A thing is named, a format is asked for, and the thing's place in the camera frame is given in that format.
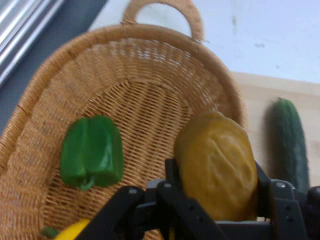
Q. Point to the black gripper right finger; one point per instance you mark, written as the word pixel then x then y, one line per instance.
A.
pixel 285 210

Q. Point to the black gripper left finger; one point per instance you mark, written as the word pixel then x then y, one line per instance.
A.
pixel 155 215

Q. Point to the ochre brown potato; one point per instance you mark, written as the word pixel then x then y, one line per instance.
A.
pixel 217 165

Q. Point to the long dark green cucumber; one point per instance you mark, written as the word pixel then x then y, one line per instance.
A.
pixel 288 140

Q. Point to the yellow bell pepper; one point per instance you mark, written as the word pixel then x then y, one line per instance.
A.
pixel 72 231

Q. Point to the green bell pepper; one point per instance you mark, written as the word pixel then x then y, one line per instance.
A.
pixel 92 150

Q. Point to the wooden cutting board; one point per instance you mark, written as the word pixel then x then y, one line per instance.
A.
pixel 255 100

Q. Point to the horizontal aluminium frame rail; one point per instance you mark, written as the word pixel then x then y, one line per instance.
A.
pixel 22 32

